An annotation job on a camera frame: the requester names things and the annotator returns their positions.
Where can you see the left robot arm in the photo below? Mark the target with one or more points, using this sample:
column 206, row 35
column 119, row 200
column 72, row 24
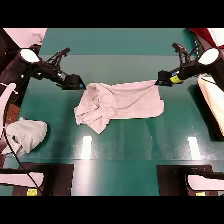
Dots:
column 20, row 71

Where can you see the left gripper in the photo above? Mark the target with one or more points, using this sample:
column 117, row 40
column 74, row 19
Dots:
column 72, row 82

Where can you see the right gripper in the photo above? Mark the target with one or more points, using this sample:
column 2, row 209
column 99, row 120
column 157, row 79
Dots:
column 165, row 78

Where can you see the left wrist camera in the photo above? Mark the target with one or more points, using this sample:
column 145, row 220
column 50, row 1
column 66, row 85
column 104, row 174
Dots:
column 59, row 55

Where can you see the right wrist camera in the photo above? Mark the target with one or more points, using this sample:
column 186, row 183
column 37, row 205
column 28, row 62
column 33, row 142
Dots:
column 182, row 52

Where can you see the cream garment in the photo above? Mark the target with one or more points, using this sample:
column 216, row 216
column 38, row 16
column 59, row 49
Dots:
column 213, row 100

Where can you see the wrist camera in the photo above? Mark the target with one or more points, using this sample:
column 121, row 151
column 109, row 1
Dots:
column 59, row 55
column 182, row 52

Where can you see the red garment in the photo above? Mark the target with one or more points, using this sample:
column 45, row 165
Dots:
column 200, row 33

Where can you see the light grey garment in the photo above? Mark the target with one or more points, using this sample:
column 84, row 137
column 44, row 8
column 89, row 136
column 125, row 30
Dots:
column 26, row 133

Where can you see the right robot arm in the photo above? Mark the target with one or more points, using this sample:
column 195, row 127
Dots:
column 213, row 66

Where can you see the pale pink shirt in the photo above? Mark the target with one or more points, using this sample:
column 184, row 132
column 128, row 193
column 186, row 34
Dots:
column 126, row 100

